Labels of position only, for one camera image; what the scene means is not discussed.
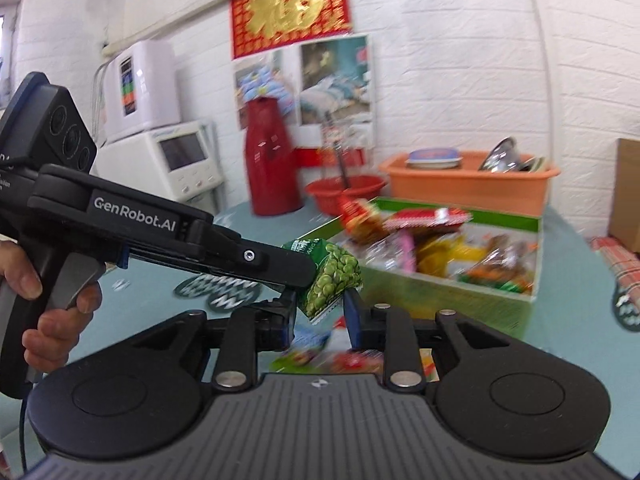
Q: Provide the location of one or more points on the white appliance with screen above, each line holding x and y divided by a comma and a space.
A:
175, 160

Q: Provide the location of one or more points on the pile of mixed snack packets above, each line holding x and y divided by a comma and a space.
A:
450, 250

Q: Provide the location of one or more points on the bedding wall poster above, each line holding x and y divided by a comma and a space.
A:
340, 85

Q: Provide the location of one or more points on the green cardboard box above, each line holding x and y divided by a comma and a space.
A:
450, 305

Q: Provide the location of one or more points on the brown cardboard box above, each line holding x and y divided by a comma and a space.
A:
627, 195

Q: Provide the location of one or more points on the red plastic basin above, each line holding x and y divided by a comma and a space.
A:
345, 197

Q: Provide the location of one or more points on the red thermos jug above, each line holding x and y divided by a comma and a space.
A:
272, 160

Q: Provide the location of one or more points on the pale green bowl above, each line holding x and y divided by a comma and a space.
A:
534, 164

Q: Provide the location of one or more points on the dark ladle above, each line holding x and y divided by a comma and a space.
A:
341, 170

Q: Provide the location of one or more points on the blue green snack packet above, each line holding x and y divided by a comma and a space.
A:
311, 339

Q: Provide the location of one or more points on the orange plastic basin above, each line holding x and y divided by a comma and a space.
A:
465, 190

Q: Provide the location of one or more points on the steel bowl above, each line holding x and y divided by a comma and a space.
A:
500, 157

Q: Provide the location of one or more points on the round lidded tin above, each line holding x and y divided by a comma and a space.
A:
434, 158

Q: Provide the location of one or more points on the white water purifier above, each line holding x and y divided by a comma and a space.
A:
145, 90

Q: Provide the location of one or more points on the red gold wall hanging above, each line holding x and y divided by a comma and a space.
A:
295, 5

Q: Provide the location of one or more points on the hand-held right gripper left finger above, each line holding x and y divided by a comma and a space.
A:
288, 322

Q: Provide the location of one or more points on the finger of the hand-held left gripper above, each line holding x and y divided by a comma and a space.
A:
260, 260

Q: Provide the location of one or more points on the green pea snack packet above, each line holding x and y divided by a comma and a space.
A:
332, 275

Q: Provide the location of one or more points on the person's left hand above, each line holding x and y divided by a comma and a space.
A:
65, 322

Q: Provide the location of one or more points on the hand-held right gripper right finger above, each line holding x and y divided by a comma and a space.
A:
352, 320

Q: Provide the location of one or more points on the glass pitcher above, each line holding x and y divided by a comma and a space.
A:
350, 150

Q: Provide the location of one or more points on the plaid cloth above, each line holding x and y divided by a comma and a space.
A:
620, 265

